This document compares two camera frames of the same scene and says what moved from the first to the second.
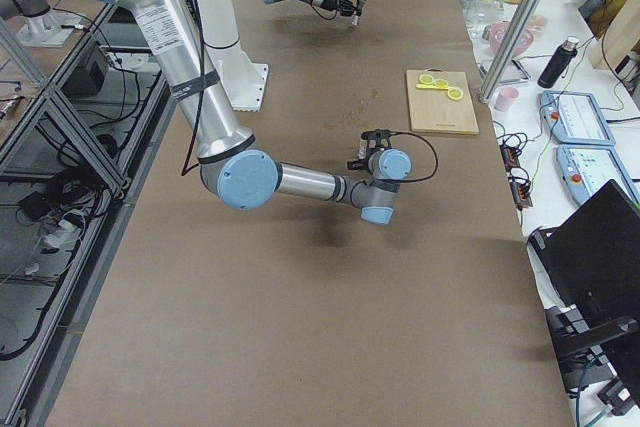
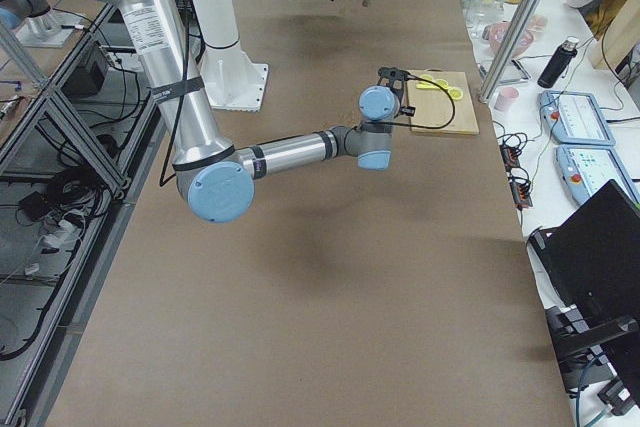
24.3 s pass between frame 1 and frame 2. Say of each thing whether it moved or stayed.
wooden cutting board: stayed
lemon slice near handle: stayed
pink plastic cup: stayed
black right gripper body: moved
